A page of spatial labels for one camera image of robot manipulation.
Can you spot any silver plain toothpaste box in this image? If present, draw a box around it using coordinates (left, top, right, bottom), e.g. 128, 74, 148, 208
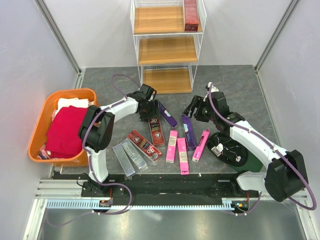
112, 144, 136, 178

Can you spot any red cloth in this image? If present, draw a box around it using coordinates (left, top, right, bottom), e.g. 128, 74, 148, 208
45, 106, 88, 159

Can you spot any pink toothpaste box right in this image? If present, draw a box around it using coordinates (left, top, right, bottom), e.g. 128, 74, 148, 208
192, 129, 210, 163

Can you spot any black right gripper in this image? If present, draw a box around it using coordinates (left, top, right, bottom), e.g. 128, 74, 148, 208
182, 95, 217, 123

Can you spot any pink toothpaste box middle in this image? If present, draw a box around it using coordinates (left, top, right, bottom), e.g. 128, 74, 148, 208
177, 137, 189, 175

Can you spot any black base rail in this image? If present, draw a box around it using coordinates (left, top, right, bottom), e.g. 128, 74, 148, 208
76, 172, 261, 201

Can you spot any pink toothpaste box left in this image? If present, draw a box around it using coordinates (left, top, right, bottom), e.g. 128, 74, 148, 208
165, 130, 178, 163

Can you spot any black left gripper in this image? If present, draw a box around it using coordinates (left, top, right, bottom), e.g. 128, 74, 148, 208
139, 99, 161, 123

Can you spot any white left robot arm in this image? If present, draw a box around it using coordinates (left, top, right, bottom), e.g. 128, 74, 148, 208
78, 84, 160, 197

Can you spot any red 3D toothpaste box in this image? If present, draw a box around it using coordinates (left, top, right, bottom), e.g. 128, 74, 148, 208
148, 117, 165, 147
127, 129, 162, 165

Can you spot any orange plastic basket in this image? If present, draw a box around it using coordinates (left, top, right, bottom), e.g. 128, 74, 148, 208
28, 88, 98, 167

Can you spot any white cloth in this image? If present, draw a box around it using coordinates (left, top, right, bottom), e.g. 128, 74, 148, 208
52, 97, 94, 119

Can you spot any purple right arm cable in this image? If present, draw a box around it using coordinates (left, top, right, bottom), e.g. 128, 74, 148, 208
207, 82, 317, 216

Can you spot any purple toothpaste box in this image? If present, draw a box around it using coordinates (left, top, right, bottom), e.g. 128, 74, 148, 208
158, 102, 178, 129
180, 114, 197, 152

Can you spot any silver Protefix toothpaste box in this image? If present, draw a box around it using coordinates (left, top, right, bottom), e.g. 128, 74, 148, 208
121, 138, 148, 171

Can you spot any large red toothpaste box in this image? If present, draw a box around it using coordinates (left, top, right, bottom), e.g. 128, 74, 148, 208
183, 0, 200, 32

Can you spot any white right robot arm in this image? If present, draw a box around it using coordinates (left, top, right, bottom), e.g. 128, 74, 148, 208
183, 90, 310, 202

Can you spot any grey slotted cable duct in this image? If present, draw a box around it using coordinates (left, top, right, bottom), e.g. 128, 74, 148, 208
46, 199, 236, 211

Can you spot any dark green round bin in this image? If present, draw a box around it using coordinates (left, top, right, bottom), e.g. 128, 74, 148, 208
206, 132, 263, 173

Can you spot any white wire wooden shelf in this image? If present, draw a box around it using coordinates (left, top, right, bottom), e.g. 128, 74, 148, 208
130, 0, 207, 94

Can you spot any pink toothpaste box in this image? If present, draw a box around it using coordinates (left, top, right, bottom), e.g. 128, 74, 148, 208
192, 129, 210, 163
165, 130, 178, 163
177, 137, 189, 175

